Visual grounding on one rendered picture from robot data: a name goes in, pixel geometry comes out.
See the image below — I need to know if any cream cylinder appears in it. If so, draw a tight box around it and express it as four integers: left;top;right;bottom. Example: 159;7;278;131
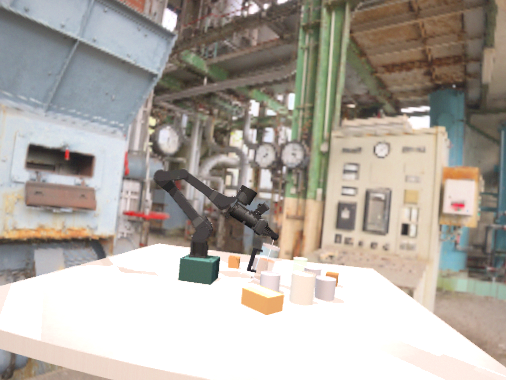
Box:
289;271;316;305

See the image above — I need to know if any small orange block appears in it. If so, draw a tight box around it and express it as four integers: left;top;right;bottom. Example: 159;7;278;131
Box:
227;256;241;269
326;271;339;287

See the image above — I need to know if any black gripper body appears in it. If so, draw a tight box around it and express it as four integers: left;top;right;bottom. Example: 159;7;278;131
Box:
240;209;268;236

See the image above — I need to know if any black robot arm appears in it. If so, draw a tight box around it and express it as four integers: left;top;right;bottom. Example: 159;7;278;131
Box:
153;169;270;258

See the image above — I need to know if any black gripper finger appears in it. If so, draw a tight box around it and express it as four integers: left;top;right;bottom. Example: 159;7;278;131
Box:
260;223;278;238

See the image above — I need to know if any orange rectangular block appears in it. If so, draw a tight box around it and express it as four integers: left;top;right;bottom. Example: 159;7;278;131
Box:
240;285;284;315

